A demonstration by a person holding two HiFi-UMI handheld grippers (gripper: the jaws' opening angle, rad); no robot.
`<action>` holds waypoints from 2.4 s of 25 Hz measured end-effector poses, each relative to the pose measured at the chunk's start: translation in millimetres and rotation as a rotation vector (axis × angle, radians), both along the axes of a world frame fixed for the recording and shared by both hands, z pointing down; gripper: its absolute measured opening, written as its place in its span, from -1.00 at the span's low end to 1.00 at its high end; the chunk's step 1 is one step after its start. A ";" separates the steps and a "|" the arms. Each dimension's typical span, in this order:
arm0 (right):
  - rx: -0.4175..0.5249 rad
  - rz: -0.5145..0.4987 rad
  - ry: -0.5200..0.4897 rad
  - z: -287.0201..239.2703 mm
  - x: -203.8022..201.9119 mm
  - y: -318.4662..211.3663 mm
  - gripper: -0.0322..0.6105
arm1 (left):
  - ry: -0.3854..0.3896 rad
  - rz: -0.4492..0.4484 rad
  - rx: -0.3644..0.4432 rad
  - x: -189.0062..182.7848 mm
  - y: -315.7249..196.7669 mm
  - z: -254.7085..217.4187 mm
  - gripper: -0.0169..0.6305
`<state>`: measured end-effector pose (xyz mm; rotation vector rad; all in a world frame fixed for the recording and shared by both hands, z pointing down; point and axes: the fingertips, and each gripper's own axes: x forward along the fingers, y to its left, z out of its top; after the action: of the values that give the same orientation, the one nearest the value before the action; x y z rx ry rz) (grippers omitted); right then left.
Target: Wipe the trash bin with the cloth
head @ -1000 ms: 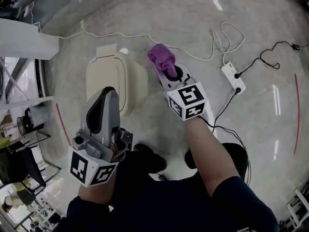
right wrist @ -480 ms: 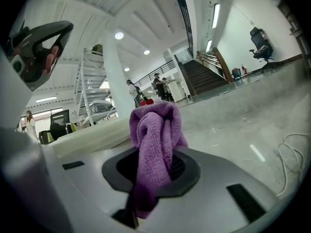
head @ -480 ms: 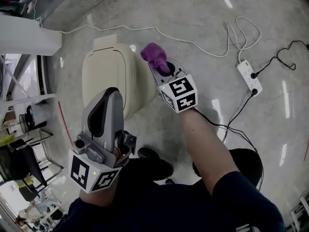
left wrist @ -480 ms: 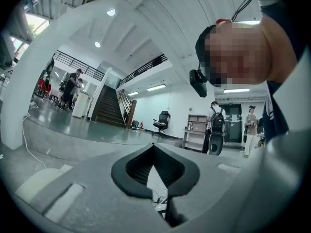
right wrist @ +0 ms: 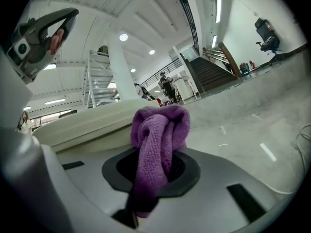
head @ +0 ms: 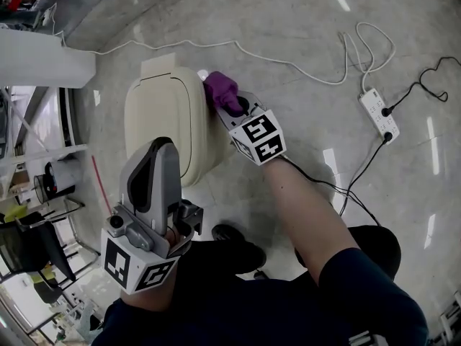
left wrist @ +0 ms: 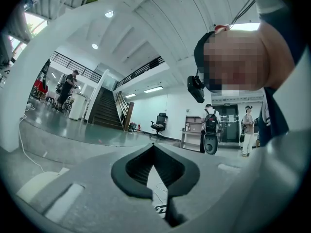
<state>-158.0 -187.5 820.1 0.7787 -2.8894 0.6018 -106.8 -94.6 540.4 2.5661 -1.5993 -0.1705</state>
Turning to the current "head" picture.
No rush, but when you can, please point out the white power cable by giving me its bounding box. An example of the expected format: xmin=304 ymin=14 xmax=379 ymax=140
xmin=41 ymin=1 xmax=397 ymax=95

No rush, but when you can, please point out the purple cloth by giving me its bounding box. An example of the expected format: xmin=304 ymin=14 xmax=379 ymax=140
xmin=203 ymin=71 xmax=239 ymax=117

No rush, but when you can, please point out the person's navy shirt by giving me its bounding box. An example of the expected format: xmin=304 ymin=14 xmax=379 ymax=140
xmin=91 ymin=247 xmax=429 ymax=346

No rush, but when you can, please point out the person's black shoe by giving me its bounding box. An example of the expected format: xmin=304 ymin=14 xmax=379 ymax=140
xmin=211 ymin=223 xmax=268 ymax=275

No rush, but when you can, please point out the white shelving rack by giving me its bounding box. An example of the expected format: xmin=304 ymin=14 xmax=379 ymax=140
xmin=0 ymin=84 xmax=90 ymax=203

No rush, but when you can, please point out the white metal frame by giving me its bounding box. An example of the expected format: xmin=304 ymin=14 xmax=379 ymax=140
xmin=437 ymin=289 xmax=461 ymax=346

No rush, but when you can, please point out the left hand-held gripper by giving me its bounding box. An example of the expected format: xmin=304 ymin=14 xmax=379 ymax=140
xmin=99 ymin=137 xmax=205 ymax=296

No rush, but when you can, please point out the black plug cable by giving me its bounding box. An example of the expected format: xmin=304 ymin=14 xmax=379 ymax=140
xmin=380 ymin=55 xmax=461 ymax=119
xmin=338 ymin=131 xmax=395 ymax=218

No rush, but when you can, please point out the person's left forearm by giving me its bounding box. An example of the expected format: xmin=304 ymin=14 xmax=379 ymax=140
xmin=122 ymin=261 xmax=178 ymax=313

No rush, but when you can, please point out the person's left leg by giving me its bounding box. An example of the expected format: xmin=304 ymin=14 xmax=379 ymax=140
xmin=169 ymin=238 xmax=231 ymax=288

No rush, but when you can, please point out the person's right leg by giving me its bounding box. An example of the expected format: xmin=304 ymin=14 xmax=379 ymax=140
xmin=347 ymin=224 xmax=403 ymax=280

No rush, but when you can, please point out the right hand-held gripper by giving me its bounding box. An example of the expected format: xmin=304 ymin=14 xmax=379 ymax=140
xmin=215 ymin=90 xmax=287 ymax=166

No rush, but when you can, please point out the cream lidded trash bin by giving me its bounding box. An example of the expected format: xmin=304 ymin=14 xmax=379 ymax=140
xmin=124 ymin=53 xmax=238 ymax=189

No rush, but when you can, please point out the black cantilever chair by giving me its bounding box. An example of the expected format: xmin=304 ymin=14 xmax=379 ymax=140
xmin=0 ymin=196 xmax=102 ymax=291

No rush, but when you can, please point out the red floor tape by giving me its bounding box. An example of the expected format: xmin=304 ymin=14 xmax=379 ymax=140
xmin=90 ymin=154 xmax=113 ymax=216

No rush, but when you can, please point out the white pillar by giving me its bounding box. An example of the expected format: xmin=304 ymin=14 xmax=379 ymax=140
xmin=0 ymin=29 xmax=97 ymax=89

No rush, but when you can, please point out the person's right forearm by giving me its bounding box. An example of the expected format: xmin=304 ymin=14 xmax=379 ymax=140
xmin=261 ymin=156 xmax=361 ymax=286

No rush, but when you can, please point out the person's leg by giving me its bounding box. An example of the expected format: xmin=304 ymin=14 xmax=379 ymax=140
xmin=169 ymin=238 xmax=231 ymax=288
xmin=347 ymin=224 xmax=403 ymax=280

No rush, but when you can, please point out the white power strip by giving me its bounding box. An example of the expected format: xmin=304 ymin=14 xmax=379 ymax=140
xmin=359 ymin=88 xmax=400 ymax=144

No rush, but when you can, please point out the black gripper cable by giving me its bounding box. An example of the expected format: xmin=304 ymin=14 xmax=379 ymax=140
xmin=283 ymin=155 xmax=381 ymax=227

